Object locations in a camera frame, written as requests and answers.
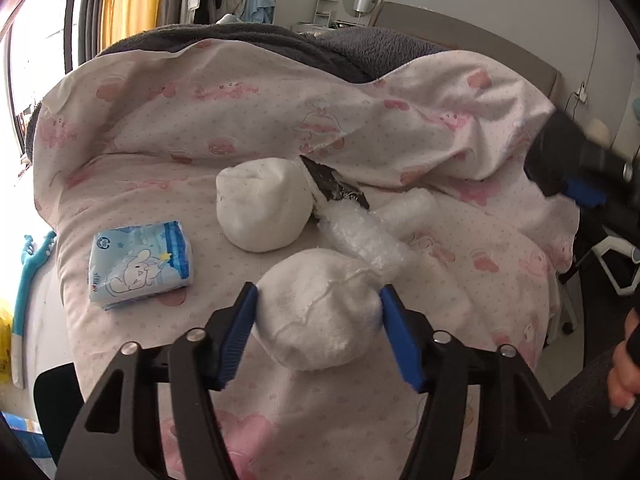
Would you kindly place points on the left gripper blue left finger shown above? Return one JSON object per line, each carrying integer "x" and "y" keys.
{"x": 231, "y": 328}

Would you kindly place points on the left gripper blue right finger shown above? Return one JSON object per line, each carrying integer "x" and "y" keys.
{"x": 406, "y": 350}

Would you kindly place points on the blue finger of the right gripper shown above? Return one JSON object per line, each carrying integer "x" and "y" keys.
{"x": 583, "y": 194}
{"x": 561, "y": 150}

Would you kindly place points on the white paper ball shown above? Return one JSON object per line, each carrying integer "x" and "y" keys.
{"x": 318, "y": 309}
{"x": 264, "y": 204}

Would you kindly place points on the blue tissue pack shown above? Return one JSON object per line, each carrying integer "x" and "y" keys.
{"x": 134, "y": 262}

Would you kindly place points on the black snack wrapper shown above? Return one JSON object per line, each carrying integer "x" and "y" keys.
{"x": 328, "y": 185}

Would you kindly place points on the black trash bin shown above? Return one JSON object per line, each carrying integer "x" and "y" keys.
{"x": 58, "y": 400}

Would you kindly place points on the person's right hand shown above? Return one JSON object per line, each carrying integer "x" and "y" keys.
{"x": 624, "y": 377}

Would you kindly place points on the white office chair base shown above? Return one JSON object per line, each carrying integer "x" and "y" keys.
{"x": 599, "y": 278}

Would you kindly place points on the beige bed headboard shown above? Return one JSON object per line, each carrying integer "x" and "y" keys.
{"x": 454, "y": 34}

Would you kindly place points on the pink patterned duvet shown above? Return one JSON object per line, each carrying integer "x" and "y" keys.
{"x": 139, "y": 137}

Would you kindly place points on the blue pet food bag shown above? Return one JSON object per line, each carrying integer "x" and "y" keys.
{"x": 29, "y": 434}

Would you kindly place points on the dark grey fleece blanket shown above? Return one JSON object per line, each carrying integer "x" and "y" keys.
{"x": 355, "y": 54}

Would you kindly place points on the yellow plastic bag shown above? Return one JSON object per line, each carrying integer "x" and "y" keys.
{"x": 5, "y": 342}

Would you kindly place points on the white dresser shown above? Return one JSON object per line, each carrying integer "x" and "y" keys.
{"x": 327, "y": 15}

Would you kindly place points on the grey curtain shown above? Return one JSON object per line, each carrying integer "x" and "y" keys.
{"x": 81, "y": 32}

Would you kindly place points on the glass balcony door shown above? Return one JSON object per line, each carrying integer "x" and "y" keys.
{"x": 32, "y": 62}

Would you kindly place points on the teal long-handled toy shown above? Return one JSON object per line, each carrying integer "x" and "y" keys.
{"x": 33, "y": 258}

